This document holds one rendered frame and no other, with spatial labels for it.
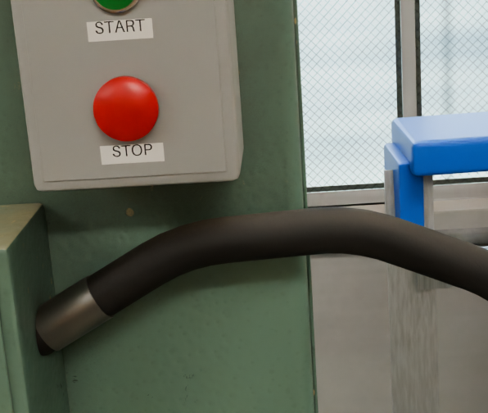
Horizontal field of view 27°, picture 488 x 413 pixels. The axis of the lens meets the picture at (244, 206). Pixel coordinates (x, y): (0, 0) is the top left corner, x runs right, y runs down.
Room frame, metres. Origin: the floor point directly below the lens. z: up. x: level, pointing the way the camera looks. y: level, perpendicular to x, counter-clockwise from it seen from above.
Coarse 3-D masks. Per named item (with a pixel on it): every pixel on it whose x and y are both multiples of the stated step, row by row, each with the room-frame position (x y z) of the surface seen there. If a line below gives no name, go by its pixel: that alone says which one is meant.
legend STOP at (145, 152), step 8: (128, 144) 0.47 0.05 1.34; (136, 144) 0.47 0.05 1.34; (144, 144) 0.47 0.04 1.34; (152, 144) 0.47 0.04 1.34; (160, 144) 0.47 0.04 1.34; (104, 152) 0.47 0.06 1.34; (112, 152) 0.47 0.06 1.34; (120, 152) 0.47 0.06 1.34; (128, 152) 0.47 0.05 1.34; (136, 152) 0.47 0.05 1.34; (144, 152) 0.47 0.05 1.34; (152, 152) 0.47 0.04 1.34; (160, 152) 0.47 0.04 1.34; (104, 160) 0.47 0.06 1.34; (112, 160) 0.47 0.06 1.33; (120, 160) 0.47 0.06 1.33; (128, 160) 0.47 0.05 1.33; (136, 160) 0.47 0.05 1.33; (144, 160) 0.47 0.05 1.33; (152, 160) 0.47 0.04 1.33; (160, 160) 0.47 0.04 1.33
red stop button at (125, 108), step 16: (112, 80) 0.47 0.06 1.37; (128, 80) 0.47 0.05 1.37; (96, 96) 0.47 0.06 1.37; (112, 96) 0.46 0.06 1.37; (128, 96) 0.46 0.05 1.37; (144, 96) 0.46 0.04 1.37; (96, 112) 0.47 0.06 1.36; (112, 112) 0.46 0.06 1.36; (128, 112) 0.46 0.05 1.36; (144, 112) 0.46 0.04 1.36; (112, 128) 0.46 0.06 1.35; (128, 128) 0.46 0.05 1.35; (144, 128) 0.46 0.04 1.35
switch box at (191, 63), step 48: (48, 0) 0.48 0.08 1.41; (144, 0) 0.47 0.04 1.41; (192, 0) 0.47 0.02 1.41; (48, 48) 0.48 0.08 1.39; (96, 48) 0.47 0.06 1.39; (144, 48) 0.47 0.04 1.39; (192, 48) 0.47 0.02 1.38; (48, 96) 0.48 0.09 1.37; (192, 96) 0.47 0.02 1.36; (48, 144) 0.48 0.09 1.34; (96, 144) 0.47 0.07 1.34; (192, 144) 0.47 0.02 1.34; (240, 144) 0.50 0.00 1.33
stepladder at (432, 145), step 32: (416, 128) 1.29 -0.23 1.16; (448, 128) 1.28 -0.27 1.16; (480, 128) 1.27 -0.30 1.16; (384, 160) 1.35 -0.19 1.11; (416, 160) 1.21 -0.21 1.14; (448, 160) 1.21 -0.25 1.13; (480, 160) 1.21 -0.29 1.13; (384, 192) 1.29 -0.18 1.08; (416, 192) 1.23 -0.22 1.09; (416, 288) 1.25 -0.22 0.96; (416, 320) 1.24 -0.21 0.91; (416, 352) 1.24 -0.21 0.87; (416, 384) 1.23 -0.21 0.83
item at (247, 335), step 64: (0, 0) 0.54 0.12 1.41; (256, 0) 0.53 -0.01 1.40; (0, 64) 0.54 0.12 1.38; (256, 64) 0.53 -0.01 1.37; (0, 128) 0.54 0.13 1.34; (256, 128) 0.53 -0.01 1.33; (0, 192) 0.54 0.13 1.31; (64, 192) 0.54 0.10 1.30; (128, 192) 0.54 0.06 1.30; (192, 192) 0.53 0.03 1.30; (256, 192) 0.53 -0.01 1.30; (64, 256) 0.54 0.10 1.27; (128, 320) 0.54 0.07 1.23; (192, 320) 0.53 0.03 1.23; (256, 320) 0.53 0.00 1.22; (128, 384) 0.54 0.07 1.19; (192, 384) 0.53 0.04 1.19; (256, 384) 0.53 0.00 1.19
